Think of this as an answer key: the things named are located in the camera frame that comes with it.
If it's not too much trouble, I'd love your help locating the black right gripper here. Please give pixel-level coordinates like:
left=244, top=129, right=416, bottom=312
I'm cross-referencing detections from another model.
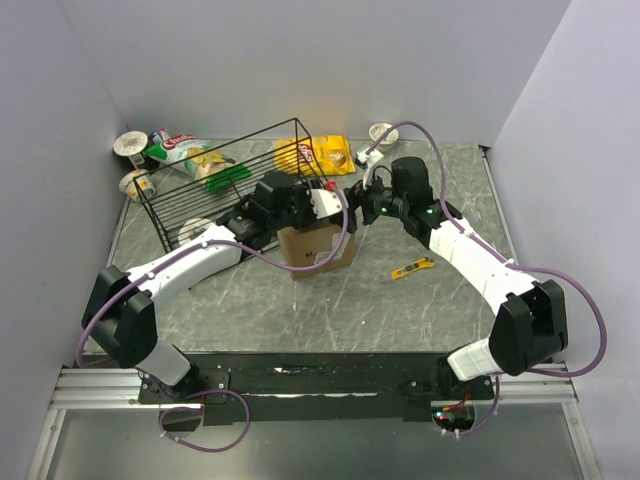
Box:
left=329, top=166, right=407, bottom=236

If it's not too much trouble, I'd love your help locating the brown cardboard express box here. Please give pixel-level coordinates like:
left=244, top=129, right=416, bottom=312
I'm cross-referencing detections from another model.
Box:
left=277, top=224, right=355, bottom=281

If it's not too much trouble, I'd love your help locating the yellow utility knife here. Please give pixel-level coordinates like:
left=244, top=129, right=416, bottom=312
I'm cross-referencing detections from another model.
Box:
left=391, top=257, right=435, bottom=280

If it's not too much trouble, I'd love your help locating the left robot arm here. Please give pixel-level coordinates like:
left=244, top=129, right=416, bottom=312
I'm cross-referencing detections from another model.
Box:
left=76, top=170, right=342, bottom=402

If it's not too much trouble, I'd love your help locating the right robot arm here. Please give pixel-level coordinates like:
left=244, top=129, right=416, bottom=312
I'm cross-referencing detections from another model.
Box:
left=348, top=152, right=568, bottom=399

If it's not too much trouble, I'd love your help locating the yellow chips bag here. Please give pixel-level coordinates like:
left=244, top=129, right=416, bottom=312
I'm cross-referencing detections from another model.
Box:
left=274, top=135, right=356, bottom=176

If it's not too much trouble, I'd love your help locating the white yogurt cup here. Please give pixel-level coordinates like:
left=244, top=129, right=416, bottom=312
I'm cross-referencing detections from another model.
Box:
left=368, top=122, right=399, bottom=152

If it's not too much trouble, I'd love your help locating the green wrapped round package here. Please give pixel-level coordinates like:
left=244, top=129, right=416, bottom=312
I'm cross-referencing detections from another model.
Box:
left=204, top=164, right=251, bottom=193

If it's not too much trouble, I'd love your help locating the white green bowl container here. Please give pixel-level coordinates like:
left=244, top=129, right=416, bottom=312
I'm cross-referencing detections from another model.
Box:
left=177, top=217, right=214, bottom=247

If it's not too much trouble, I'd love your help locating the green white cassava chips bag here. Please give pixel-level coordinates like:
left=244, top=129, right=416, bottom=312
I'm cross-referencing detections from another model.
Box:
left=145, top=134, right=236, bottom=180

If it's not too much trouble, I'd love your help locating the blue white small can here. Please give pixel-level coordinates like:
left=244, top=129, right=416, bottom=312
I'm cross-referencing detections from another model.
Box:
left=148, top=128, right=171, bottom=145

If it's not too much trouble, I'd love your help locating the white yellow noodle cup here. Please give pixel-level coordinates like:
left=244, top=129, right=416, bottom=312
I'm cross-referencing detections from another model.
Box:
left=118, top=169, right=156, bottom=203

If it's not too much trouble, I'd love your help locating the white cup brown lid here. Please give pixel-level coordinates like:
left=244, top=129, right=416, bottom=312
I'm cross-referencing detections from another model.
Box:
left=113, top=131, right=148, bottom=169

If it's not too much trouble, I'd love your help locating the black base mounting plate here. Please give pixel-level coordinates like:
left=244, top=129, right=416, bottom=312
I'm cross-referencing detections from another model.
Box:
left=138, top=352, right=494, bottom=426

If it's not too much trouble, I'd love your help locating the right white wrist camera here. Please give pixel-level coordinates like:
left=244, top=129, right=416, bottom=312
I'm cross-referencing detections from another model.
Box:
left=355, top=148, right=384, bottom=190

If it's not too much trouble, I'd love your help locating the black wire rack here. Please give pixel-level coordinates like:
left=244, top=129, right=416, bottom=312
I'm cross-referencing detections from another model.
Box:
left=141, top=118, right=328, bottom=255

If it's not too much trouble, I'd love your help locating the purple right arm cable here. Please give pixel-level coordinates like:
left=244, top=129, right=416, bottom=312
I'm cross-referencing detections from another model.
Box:
left=364, top=120, right=608, bottom=437

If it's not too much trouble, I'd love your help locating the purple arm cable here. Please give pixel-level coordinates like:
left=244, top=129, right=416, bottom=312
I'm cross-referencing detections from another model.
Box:
left=74, top=187, right=351, bottom=454
left=364, top=120, right=608, bottom=437

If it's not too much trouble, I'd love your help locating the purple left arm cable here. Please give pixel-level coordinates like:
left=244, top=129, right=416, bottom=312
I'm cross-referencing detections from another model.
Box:
left=74, top=187, right=351, bottom=454

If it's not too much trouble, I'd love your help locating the aluminium rail frame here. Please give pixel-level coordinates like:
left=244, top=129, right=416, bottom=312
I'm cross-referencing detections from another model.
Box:
left=49, top=368, right=578, bottom=410

